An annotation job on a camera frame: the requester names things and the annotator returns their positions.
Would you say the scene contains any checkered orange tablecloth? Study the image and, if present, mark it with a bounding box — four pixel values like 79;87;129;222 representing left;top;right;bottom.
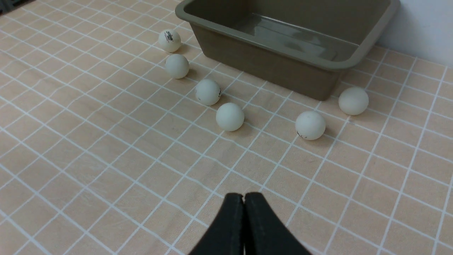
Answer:
0;0;453;255

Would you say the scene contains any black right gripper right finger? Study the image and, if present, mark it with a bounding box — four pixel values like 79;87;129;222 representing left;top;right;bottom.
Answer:
244;192;311;255

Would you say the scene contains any white ball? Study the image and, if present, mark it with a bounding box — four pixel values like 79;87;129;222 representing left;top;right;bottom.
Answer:
296;111;326;141
216;103;245;132
165;54;189;79
157;29;182;53
338;87;369;115
195;79;222;106

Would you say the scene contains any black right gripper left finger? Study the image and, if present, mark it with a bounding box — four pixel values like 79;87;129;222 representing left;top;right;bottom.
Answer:
189;193;245;255

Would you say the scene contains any olive plastic bin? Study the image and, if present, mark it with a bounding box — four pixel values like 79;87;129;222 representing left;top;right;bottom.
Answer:
175;0;401;101

